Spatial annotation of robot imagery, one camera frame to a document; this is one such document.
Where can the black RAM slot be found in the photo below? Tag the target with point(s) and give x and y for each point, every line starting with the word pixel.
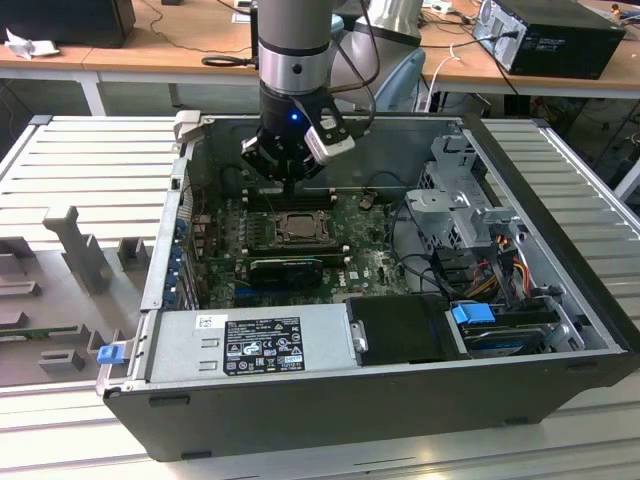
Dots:
pixel 312 191
pixel 312 201
pixel 300 253
pixel 312 196
pixel 300 249
pixel 312 206

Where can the crumpled white paper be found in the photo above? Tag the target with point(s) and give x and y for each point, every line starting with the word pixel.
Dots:
pixel 30 48

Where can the blue plastic case latch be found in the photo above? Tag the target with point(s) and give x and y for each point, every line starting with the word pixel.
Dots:
pixel 110 355

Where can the grey metal drive cage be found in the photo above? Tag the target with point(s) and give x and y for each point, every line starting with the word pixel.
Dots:
pixel 440 210

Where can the small white adapter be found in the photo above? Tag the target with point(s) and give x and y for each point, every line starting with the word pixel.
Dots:
pixel 442 6

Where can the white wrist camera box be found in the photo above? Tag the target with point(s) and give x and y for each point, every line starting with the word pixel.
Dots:
pixel 327 147

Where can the green motherboard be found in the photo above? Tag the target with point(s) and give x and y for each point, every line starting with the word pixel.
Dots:
pixel 370 260

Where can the hard disk blue carrier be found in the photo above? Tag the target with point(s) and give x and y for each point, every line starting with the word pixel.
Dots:
pixel 472 315

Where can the large black box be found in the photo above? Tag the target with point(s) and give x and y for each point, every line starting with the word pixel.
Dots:
pixel 65 22

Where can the black desktop PC tower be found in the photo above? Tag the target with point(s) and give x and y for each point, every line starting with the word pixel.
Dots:
pixel 565 50

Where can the CPU socket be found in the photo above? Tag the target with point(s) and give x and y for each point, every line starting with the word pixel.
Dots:
pixel 305 242

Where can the black plastic shroud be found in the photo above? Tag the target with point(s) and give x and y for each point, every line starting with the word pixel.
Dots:
pixel 400 330

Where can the black open PC case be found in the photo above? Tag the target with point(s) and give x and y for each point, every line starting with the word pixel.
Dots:
pixel 300 420

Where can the black graphics card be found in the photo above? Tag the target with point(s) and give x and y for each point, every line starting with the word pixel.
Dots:
pixel 285 272

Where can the grey parts rack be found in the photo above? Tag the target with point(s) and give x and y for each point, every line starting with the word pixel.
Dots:
pixel 60 300

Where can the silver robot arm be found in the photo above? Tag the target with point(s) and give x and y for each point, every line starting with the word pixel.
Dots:
pixel 292 30

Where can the coin cell battery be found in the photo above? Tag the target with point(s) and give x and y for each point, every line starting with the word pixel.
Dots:
pixel 366 201

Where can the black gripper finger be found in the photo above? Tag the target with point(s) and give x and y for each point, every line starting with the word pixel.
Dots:
pixel 312 167
pixel 260 160

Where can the metal disk bay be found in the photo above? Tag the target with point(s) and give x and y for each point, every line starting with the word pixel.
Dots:
pixel 565 335

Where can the grey power supply unit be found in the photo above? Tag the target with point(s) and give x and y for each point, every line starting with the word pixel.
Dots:
pixel 175 350

